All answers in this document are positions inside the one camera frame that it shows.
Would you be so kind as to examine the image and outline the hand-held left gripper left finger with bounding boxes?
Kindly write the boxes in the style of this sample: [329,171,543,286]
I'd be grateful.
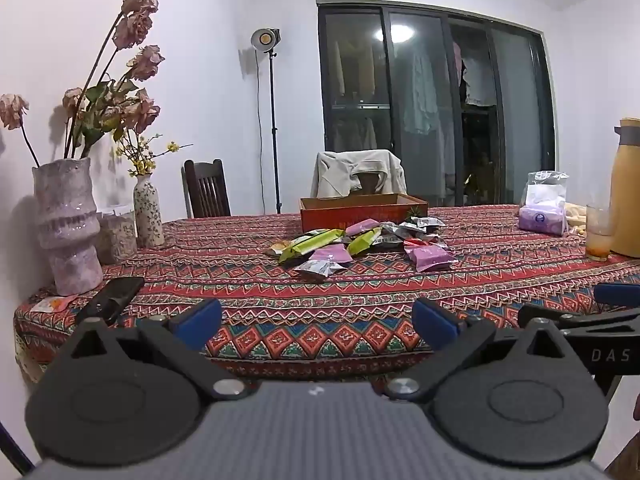
[65,299,251,403]

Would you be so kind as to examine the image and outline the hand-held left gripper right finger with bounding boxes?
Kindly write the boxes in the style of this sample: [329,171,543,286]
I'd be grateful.
[384,297,572,403]

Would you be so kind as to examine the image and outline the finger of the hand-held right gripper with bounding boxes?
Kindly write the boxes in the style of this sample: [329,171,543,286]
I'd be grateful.
[595,283,640,307]
[518,304,640,338]

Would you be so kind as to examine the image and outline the pile of snack packets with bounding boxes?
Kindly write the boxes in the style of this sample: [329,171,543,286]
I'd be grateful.
[267,216,456,278]

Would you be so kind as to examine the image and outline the red cardboard box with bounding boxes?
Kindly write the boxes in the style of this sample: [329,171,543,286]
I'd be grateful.
[299,192,429,233]

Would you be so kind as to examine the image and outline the dark wooden table leg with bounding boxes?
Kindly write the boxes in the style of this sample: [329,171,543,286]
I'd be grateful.
[595,375,623,401]

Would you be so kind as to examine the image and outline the glass cup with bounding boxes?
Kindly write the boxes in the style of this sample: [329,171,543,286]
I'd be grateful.
[585,203,617,262]

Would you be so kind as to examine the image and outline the black smartphone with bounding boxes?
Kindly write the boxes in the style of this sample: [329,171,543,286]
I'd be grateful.
[75,276,146,326]

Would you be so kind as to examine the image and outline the cream crumpled cloth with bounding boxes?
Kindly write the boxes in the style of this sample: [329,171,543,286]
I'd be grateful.
[562,201,588,237]

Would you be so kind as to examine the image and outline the yellow thermos jug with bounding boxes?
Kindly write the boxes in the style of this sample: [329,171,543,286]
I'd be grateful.
[607,117,640,259]

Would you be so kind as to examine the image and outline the purple tissue pack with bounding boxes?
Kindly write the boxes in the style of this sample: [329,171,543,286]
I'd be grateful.
[517,170,571,237]

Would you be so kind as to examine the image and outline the glass storage jar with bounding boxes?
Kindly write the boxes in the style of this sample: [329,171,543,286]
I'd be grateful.
[95,204,138,266]

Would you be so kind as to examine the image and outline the small floral ceramic vase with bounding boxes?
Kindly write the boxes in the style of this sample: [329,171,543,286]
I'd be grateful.
[132,174,166,248]

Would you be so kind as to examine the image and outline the dark wooden chair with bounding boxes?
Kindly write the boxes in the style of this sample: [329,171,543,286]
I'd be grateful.
[181,159,232,219]

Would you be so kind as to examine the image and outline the orange paper packet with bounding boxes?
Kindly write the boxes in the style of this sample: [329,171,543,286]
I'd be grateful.
[30,295,76,313]

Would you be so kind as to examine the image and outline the brown wooden chair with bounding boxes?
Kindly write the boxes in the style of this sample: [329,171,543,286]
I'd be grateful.
[350,172,388,195]

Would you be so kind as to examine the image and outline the yellow flower sprigs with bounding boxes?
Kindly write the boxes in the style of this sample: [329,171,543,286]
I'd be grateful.
[114,132,195,178]

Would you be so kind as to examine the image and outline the large pink ceramic vase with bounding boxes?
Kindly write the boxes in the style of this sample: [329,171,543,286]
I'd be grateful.
[31,156,104,297]

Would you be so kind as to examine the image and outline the beige jacket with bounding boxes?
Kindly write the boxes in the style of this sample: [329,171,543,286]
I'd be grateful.
[311,150,408,198]

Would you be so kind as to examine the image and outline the hanging pale shirt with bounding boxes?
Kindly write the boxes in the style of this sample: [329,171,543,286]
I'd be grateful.
[402,42,443,136]

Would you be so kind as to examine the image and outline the hanging white top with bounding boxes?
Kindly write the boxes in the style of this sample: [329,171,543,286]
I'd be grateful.
[460,57,498,108]

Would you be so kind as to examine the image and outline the black framed sliding glass door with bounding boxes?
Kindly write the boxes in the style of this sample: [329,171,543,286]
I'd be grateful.
[317,1,558,208]

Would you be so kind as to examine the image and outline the dried pink rose bouquet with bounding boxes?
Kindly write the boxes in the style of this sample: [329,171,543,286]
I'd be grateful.
[0,0,166,168]

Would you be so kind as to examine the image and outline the studio light on stand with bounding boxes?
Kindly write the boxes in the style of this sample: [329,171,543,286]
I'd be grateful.
[250,27,283,214]

